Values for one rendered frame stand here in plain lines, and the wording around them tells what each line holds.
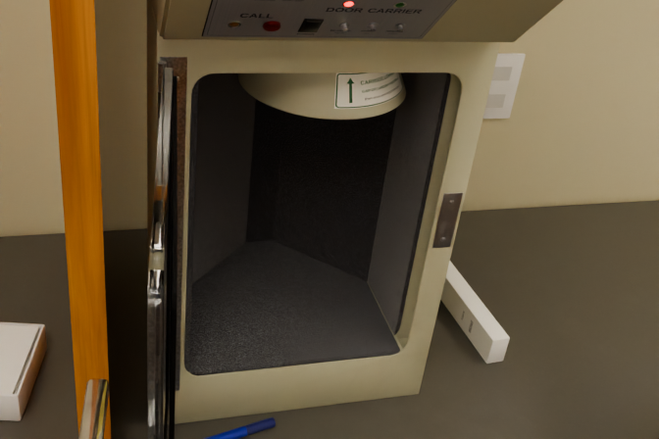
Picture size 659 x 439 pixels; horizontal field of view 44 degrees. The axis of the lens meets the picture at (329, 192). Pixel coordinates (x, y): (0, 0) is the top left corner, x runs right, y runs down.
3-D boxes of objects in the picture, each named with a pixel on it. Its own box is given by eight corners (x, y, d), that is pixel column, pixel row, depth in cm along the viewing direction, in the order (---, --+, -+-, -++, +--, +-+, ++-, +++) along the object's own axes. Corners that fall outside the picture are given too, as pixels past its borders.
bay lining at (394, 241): (163, 244, 108) (165, -16, 90) (347, 233, 115) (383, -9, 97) (184, 373, 88) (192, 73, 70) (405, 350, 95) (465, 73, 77)
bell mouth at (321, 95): (225, 50, 90) (228, 2, 87) (376, 51, 95) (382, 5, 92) (255, 121, 75) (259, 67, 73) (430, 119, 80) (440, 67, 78)
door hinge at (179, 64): (156, 392, 88) (156, 56, 68) (179, 389, 89) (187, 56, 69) (157, 402, 87) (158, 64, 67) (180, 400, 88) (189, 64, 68)
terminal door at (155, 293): (168, 405, 87) (173, 60, 67) (159, 702, 62) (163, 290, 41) (161, 405, 87) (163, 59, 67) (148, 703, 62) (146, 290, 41)
